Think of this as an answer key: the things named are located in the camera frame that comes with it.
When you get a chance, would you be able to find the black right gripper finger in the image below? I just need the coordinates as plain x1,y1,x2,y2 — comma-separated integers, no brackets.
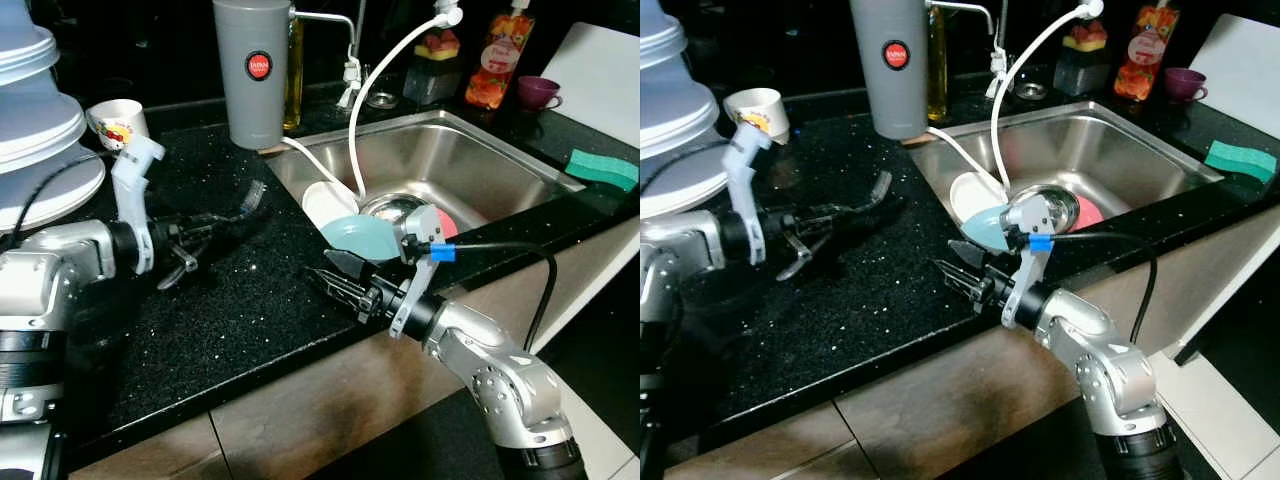
948,238,1001,271
305,268,373,313
322,248,386,281
932,258,991,303

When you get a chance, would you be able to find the chrome faucet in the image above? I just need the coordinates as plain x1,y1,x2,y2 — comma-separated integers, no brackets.
930,0,1006,99
290,8,363,109

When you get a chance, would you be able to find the large white plate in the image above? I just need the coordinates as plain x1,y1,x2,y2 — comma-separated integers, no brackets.
640,145,736,219
0,155,106,233

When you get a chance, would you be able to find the narrow brown cabinet door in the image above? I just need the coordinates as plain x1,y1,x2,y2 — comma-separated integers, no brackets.
660,405,861,480
70,415,231,480

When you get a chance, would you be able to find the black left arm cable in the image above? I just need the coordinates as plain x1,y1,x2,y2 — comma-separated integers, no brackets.
0,150,121,251

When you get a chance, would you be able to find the yellow oil bottle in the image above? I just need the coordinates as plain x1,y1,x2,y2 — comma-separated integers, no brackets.
925,0,949,123
284,10,304,133

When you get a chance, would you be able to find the white faucet hose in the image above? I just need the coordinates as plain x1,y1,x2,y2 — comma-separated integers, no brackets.
925,0,1105,196
283,3,464,201

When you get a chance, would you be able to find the white bowl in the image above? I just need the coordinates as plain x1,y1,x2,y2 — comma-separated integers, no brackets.
302,180,361,233
949,172,1006,226

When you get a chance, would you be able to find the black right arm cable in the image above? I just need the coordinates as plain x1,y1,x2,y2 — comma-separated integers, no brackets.
420,240,559,351
1030,230,1159,346

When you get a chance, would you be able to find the black handled metal utensil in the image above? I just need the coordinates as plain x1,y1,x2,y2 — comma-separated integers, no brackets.
205,180,269,236
830,170,894,226

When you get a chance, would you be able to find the red and yellow sponge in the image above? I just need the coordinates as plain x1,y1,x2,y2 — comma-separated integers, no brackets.
1063,20,1109,51
415,28,461,61

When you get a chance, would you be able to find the stainless steel sink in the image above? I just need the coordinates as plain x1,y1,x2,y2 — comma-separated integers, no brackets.
262,110,586,263
905,100,1226,251

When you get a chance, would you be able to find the wide white dish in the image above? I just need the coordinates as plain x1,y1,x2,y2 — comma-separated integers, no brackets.
640,75,721,161
0,90,86,176

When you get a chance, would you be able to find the green sponge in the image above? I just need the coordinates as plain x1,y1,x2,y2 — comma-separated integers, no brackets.
565,148,639,193
1203,140,1278,184

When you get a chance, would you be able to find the purple cup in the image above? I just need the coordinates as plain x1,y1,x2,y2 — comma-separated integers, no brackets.
516,76,563,111
1163,67,1209,103

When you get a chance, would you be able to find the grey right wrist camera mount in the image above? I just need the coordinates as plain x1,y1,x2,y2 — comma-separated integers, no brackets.
393,205,451,339
1003,195,1063,329

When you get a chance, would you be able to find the orange dish soap bottle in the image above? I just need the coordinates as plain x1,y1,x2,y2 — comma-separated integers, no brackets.
464,0,536,111
1113,0,1181,101

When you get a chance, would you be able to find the small white dish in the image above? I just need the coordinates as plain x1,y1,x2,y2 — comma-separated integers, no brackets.
0,0,59,86
640,0,689,71

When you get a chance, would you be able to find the white mug with fruit print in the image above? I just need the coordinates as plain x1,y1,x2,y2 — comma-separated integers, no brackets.
87,98,150,153
723,87,791,146

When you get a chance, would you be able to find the shiny steel bowl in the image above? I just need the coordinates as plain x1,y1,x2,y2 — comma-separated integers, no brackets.
358,192,441,241
1003,185,1081,236

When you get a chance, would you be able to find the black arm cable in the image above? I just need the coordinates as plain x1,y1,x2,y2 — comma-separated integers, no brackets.
0,150,121,251
1030,230,1159,346
420,240,559,351

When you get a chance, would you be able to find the dark sponge holder box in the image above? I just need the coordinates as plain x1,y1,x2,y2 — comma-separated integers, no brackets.
403,55,463,106
1053,45,1111,97

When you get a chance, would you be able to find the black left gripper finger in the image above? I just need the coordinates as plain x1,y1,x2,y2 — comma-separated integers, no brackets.
805,198,876,223
805,218,863,241
185,226,243,249
185,208,253,231

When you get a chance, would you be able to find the grey cylinder with red logo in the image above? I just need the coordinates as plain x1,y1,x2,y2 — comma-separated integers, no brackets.
850,0,931,141
212,0,293,151

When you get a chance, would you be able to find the teal plate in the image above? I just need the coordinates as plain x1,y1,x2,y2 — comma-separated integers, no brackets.
962,205,1023,253
320,214,404,263

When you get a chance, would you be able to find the white cutting board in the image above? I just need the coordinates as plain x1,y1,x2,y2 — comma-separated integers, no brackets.
1188,13,1280,141
540,22,641,151

